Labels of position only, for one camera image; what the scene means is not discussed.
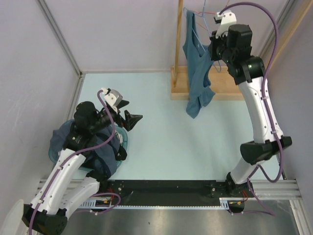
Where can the dark blue clothes pile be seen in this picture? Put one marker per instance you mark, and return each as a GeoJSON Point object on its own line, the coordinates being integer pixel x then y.
{"type": "Point", "coordinates": [107, 151]}

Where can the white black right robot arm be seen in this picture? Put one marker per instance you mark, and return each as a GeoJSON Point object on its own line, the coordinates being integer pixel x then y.
{"type": "Point", "coordinates": [232, 45]}

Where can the aluminium frame rail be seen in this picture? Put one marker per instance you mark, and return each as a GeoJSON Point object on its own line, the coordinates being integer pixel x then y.
{"type": "Point", "coordinates": [43, 6]}

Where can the light blue wire hanger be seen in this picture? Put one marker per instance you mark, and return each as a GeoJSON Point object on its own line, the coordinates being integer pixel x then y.
{"type": "Point", "coordinates": [185, 10]}

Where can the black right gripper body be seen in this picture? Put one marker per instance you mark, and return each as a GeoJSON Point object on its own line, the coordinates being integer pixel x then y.
{"type": "Point", "coordinates": [218, 46]}

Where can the white slotted cable duct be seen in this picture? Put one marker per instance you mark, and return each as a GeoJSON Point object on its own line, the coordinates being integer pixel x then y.
{"type": "Point", "coordinates": [105, 203]}

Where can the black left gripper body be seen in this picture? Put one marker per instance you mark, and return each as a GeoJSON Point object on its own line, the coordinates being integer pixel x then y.
{"type": "Point", "coordinates": [117, 117]}

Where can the pink wire hanger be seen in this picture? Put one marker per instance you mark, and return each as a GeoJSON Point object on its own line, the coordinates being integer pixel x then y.
{"type": "Point", "coordinates": [201, 15]}

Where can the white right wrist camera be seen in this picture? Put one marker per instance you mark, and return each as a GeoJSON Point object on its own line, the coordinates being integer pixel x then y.
{"type": "Point", "coordinates": [225, 19]}

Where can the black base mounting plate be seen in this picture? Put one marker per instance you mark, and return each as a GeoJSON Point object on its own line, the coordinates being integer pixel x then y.
{"type": "Point", "coordinates": [175, 190]}

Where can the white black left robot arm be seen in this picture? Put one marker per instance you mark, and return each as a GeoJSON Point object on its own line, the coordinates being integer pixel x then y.
{"type": "Point", "coordinates": [88, 152]}

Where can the teal plastic basket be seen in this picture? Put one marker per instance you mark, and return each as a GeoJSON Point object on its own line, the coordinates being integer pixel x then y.
{"type": "Point", "coordinates": [123, 139]}

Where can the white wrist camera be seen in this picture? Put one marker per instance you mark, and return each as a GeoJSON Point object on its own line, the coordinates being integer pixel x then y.
{"type": "Point", "coordinates": [112, 97]}
{"type": "Point", "coordinates": [225, 19]}

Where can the blue tank top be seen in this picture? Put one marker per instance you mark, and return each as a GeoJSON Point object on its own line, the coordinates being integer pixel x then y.
{"type": "Point", "coordinates": [199, 64]}

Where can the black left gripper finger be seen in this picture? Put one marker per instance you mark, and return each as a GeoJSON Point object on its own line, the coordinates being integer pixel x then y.
{"type": "Point", "coordinates": [123, 103]}
{"type": "Point", "coordinates": [131, 120]}

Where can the wooden hanger rack with tray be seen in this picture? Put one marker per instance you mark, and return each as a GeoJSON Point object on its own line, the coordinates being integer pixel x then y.
{"type": "Point", "coordinates": [225, 89]}

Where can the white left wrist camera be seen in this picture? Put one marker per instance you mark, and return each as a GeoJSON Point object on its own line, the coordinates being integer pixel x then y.
{"type": "Point", "coordinates": [112, 97]}

